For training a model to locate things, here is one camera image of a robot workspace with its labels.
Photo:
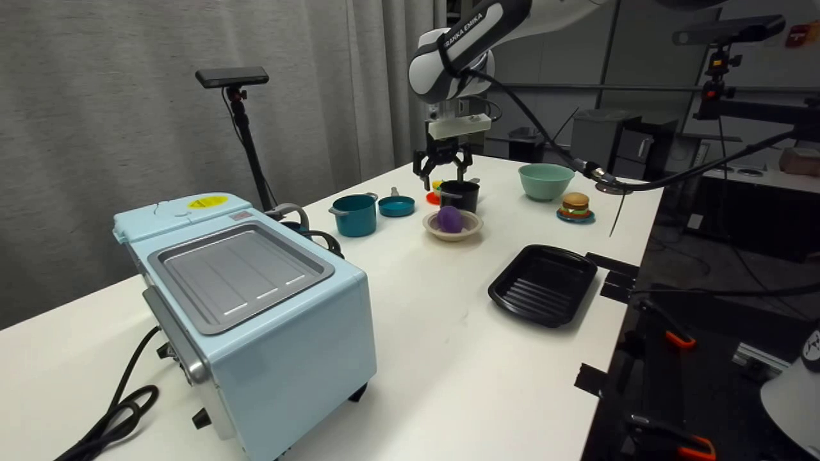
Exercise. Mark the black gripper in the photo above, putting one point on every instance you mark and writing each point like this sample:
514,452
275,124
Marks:
447,150

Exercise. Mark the purple plushie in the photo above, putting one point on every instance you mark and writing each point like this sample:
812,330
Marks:
448,219

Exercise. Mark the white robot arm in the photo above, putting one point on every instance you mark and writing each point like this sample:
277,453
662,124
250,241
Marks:
452,53

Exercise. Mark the white bowl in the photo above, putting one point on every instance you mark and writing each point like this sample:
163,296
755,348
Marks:
474,225

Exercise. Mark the mint green bowl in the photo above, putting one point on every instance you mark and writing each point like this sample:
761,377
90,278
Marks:
545,182

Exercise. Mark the yellow green toy food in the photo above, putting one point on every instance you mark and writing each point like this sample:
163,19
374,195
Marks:
433,195

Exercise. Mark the teal toy frying pan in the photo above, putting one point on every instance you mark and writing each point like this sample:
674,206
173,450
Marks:
398,206

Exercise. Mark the teal toy pot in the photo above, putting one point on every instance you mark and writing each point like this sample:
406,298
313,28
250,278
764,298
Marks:
354,219

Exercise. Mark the toy burger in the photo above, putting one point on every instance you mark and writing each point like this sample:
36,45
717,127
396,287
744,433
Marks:
578,208

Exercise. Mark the black baking tray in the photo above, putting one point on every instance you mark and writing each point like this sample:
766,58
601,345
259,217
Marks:
542,284

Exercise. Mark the grey cabinet box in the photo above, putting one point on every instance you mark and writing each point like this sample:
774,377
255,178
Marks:
616,141

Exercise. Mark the black tape strip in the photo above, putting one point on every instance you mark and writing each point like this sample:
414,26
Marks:
612,274
593,377

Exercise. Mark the black tripod stand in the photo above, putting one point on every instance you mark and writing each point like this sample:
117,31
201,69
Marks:
247,144

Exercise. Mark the light blue toaster oven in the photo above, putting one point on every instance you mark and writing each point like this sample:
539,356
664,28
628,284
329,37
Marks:
258,342

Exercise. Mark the orange black clamp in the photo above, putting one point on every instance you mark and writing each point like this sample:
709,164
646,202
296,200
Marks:
682,443
669,333

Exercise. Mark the white round device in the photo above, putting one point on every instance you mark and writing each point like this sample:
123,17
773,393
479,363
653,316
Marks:
797,401

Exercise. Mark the black camera on tripod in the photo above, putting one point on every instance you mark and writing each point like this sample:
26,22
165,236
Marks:
232,77

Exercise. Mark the black boom mount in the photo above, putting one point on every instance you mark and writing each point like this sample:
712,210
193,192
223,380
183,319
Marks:
720,86

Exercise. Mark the black camera on boom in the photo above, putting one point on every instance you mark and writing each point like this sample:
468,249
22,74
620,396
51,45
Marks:
732,28

